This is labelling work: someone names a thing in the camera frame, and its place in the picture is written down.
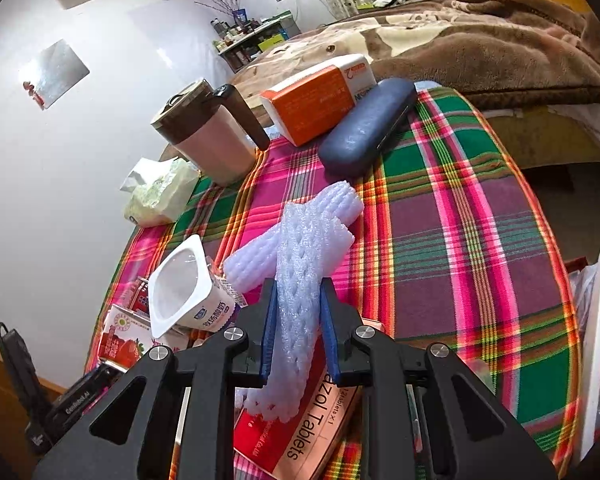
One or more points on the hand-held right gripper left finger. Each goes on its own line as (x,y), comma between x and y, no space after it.
(269,330)

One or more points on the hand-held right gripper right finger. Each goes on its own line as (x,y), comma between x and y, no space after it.
(328,330)

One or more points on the white foam net sleeve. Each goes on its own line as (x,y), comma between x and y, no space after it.
(340,205)
(300,280)

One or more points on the white yogurt cup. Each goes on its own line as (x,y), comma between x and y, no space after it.
(210,305)

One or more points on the pink tablet box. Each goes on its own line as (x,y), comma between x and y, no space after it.
(305,435)

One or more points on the red strawberry print carton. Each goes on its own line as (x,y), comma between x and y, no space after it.
(122,345)

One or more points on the plaid tablecloth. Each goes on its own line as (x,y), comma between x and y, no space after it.
(455,260)

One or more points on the pale green tissue pack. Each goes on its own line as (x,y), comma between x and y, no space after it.
(160,195)

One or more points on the brown lidded travel mug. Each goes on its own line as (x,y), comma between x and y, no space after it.
(210,150)

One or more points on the dark blue glasses case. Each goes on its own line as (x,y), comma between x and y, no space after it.
(365,130)

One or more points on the orange and white box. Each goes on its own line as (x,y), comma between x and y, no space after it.
(305,105)

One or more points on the clear bin liner bag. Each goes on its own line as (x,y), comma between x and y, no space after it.
(585,300)

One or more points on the cluttered white shelf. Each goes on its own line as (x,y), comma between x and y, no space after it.
(250,40)

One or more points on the bed mattress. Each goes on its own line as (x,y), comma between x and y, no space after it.
(555,145)

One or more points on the red hanging ornament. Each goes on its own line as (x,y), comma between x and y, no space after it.
(34,92)

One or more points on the blue vase with dried branches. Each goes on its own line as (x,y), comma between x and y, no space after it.
(240,15)

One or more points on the brown plush blanket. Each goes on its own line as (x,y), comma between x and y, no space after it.
(480,45)

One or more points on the pale pink bed sheet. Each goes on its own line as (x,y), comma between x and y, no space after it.
(595,125)

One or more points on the square wall niche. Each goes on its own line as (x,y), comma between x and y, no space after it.
(55,72)

